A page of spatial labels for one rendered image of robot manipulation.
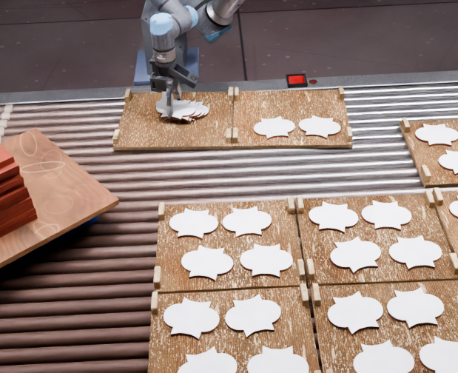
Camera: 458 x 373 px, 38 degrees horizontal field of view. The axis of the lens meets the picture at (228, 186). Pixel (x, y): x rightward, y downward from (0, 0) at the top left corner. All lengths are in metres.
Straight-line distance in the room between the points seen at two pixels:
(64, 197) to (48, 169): 0.15
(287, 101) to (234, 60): 2.22
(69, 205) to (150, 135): 0.52
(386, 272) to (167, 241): 0.62
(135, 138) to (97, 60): 2.54
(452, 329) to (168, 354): 0.71
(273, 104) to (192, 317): 1.03
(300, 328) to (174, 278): 0.37
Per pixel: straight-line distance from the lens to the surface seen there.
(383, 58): 4.79
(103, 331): 1.79
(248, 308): 1.76
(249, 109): 2.48
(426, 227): 2.04
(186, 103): 2.46
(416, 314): 1.79
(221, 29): 2.70
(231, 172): 2.22
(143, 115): 2.49
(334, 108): 2.49
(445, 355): 1.73
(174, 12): 2.34
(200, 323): 1.73
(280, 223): 1.99
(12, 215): 1.92
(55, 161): 2.16
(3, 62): 5.06
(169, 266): 1.89
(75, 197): 2.00
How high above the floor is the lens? 2.29
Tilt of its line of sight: 40 degrees down
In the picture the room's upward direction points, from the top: 3 degrees counter-clockwise
